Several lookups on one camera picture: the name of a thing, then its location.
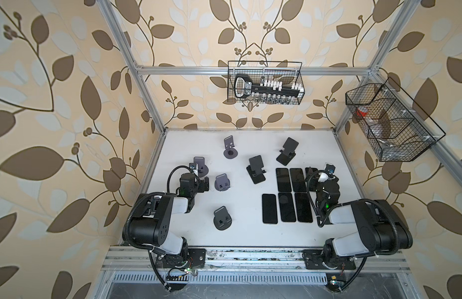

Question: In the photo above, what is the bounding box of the black wire basket right wall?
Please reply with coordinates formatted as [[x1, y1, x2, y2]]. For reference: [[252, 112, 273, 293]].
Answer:
[[345, 77, 446, 162]]

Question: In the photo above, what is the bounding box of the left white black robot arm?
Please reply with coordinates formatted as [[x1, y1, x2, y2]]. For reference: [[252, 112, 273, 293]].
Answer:
[[122, 163, 209, 260]]

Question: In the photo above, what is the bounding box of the black wire basket back wall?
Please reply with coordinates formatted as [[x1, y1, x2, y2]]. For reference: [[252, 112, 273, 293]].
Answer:
[[227, 60, 305, 105]]

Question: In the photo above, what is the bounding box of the grey round stand far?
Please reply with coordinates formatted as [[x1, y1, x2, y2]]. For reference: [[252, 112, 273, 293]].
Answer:
[[224, 135, 238, 159]]

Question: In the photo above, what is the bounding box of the black square stand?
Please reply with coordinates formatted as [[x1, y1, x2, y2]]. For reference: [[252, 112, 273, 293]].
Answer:
[[276, 137, 299, 166], [247, 155, 266, 184]]

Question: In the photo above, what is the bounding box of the black phone stand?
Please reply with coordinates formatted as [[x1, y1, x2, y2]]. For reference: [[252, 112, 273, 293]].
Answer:
[[290, 168, 306, 193], [276, 168, 292, 193]]

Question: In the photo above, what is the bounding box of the black tool with vials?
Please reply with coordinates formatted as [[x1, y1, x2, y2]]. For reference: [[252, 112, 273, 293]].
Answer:
[[231, 74, 305, 98]]

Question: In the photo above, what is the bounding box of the black wire basket wall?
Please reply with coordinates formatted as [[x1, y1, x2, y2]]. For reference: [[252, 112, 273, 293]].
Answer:
[[345, 77, 446, 162], [227, 60, 305, 105]]

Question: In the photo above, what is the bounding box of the aluminium rail front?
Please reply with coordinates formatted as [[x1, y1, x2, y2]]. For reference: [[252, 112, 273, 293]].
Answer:
[[99, 246, 411, 273]]

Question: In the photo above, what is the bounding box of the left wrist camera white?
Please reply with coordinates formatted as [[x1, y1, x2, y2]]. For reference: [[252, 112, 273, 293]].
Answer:
[[189, 163, 199, 175]]

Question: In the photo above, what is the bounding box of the black phone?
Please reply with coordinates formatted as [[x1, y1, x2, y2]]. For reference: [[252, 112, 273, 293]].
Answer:
[[305, 168, 320, 192], [295, 193, 313, 223], [278, 193, 297, 223], [262, 194, 278, 224]]

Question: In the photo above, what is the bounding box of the grey round stand front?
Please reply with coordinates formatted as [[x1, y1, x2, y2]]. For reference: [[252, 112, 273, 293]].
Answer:
[[213, 206, 232, 231]]

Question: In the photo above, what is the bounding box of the grey round stand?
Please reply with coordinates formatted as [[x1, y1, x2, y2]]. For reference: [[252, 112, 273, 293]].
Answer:
[[194, 156, 209, 178], [214, 173, 231, 192], [224, 135, 238, 159], [213, 206, 232, 231]]

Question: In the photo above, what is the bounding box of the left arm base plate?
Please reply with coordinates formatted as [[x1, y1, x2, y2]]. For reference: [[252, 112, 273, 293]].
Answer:
[[156, 248, 207, 269]]

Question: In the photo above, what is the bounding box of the grey round stand middle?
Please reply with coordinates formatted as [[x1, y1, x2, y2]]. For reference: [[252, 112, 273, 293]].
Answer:
[[214, 173, 231, 192]]

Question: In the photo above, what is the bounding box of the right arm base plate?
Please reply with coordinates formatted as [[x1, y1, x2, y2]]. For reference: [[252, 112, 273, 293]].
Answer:
[[302, 249, 356, 270]]

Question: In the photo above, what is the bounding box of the grey round stand left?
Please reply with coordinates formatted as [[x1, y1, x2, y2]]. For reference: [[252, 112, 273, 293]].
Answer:
[[194, 156, 209, 178]]

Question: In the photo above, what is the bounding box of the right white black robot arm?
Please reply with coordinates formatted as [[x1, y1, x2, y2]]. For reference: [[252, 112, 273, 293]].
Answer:
[[305, 168, 414, 265]]

